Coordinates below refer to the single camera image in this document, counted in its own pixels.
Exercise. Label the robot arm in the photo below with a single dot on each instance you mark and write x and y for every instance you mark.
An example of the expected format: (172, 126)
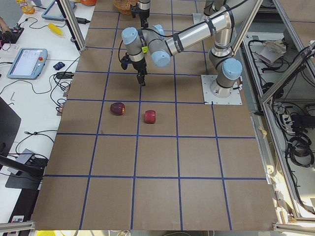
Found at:
(144, 4)
(228, 24)

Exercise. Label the power strip with cables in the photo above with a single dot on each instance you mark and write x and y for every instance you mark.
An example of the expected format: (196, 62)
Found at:
(296, 124)

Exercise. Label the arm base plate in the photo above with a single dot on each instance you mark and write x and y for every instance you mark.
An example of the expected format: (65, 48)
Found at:
(213, 94)
(198, 18)

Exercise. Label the yellow snack bag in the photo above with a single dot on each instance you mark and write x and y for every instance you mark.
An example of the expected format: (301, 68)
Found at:
(26, 6)

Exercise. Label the dark blue small object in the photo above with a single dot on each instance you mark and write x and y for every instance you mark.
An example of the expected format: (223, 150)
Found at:
(59, 65)

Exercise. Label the grey usb hub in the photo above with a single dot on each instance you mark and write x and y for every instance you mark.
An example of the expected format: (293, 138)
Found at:
(28, 163)

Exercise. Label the orange fruit toy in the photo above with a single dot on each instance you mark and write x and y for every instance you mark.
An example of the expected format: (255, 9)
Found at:
(88, 2)

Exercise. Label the aluminium frame post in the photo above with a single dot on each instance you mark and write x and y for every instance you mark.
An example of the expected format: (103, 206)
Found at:
(72, 24)

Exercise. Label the green apple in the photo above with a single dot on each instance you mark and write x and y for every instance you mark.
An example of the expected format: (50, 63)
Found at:
(145, 49)

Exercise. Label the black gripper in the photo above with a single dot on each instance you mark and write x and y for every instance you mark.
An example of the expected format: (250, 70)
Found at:
(138, 66)
(143, 13)

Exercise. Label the yellow toy corn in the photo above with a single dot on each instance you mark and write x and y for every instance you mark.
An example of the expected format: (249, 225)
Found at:
(55, 29)

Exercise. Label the black monitor stand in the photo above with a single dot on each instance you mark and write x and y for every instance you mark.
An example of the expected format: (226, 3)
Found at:
(9, 126)

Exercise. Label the teach pendant tablet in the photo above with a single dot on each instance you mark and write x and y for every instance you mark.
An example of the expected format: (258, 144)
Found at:
(28, 64)

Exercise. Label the crumpled paper box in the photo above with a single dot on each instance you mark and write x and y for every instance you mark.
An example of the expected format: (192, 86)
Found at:
(273, 50)

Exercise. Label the black power adapter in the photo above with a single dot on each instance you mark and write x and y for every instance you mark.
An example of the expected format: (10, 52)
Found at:
(82, 20)

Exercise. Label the dark red apple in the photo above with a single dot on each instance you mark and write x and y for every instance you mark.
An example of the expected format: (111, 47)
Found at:
(117, 108)

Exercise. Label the wicker basket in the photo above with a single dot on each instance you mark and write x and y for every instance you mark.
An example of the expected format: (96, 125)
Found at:
(123, 6)

